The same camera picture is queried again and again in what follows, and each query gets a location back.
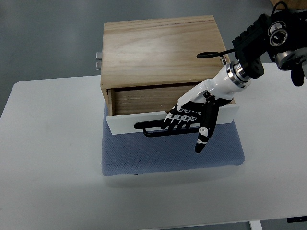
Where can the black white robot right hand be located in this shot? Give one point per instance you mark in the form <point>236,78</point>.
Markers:
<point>201,104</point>

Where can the white drawer black handle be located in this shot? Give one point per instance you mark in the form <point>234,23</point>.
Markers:
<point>130,105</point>

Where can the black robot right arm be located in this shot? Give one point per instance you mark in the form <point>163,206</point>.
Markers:
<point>282,35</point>

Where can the wooden drawer cabinet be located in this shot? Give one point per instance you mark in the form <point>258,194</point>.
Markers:
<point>159,51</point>

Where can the blue grey mesh cushion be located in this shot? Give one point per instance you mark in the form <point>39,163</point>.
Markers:
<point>135,153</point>

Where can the white table leg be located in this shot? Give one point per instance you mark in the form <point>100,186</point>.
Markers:
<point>255,225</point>

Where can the black table control panel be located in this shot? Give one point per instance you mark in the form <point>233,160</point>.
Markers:
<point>297,219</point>

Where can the metal bracket behind cabinet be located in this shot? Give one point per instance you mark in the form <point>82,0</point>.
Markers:
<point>98,58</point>

